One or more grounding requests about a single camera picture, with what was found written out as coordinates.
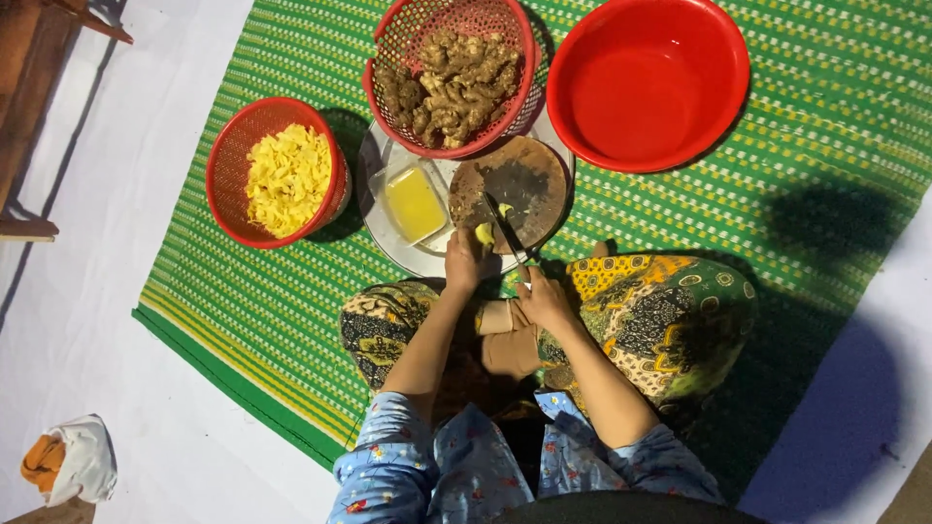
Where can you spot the person's right hand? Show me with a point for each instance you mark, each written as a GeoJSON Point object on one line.
{"type": "Point", "coordinates": [547, 302]}

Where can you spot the person's left hand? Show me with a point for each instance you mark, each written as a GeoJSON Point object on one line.
{"type": "Point", "coordinates": [464, 266]}

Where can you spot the person's right fingers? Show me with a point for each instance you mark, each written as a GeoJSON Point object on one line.
{"type": "Point", "coordinates": [526, 280]}

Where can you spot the person's left fingers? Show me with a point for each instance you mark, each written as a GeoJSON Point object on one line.
{"type": "Point", "coordinates": [470, 239]}

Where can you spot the peeled yellow ginger piece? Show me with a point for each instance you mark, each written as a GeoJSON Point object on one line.
{"type": "Point", "coordinates": [485, 234]}

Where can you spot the kitchen knife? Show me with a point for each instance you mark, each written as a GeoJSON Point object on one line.
{"type": "Point", "coordinates": [502, 224]}

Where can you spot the person's bare foot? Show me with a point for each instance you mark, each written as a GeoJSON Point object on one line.
{"type": "Point", "coordinates": [513, 354]}
{"type": "Point", "coordinates": [502, 316]}

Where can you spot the clear container with yellow liquid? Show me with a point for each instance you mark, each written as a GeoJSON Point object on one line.
{"type": "Point", "coordinates": [413, 204]}

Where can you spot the round wooden cutting board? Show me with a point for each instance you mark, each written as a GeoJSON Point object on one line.
{"type": "Point", "coordinates": [524, 182]}

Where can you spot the round white tray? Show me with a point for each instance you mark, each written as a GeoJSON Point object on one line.
{"type": "Point", "coordinates": [378, 218]}

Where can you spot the person's patterned batik skirt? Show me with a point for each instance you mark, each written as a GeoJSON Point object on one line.
{"type": "Point", "coordinates": [655, 320]}

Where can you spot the pile of brown ginger roots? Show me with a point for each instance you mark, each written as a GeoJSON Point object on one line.
{"type": "Point", "coordinates": [459, 87]}

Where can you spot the pile of yellow ginger slices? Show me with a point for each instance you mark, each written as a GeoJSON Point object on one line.
{"type": "Point", "coordinates": [287, 182]}

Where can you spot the red basket with ginger roots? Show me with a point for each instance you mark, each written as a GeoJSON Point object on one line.
{"type": "Point", "coordinates": [397, 44]}

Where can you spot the person's blue floral shirt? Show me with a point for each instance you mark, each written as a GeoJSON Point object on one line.
{"type": "Point", "coordinates": [408, 466]}

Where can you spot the red plastic basin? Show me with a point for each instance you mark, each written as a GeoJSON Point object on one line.
{"type": "Point", "coordinates": [644, 94]}

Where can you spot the red basket with ginger slices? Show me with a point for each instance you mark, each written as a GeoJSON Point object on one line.
{"type": "Point", "coordinates": [229, 167]}

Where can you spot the green striped woven mat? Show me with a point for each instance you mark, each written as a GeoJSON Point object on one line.
{"type": "Point", "coordinates": [801, 109]}

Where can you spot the white floor sheet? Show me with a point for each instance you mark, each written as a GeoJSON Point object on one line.
{"type": "Point", "coordinates": [94, 306]}

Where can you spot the white and orange cloth bundle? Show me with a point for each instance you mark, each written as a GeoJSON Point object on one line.
{"type": "Point", "coordinates": [80, 462]}

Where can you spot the brown wooden furniture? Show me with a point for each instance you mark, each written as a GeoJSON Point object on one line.
{"type": "Point", "coordinates": [29, 65]}

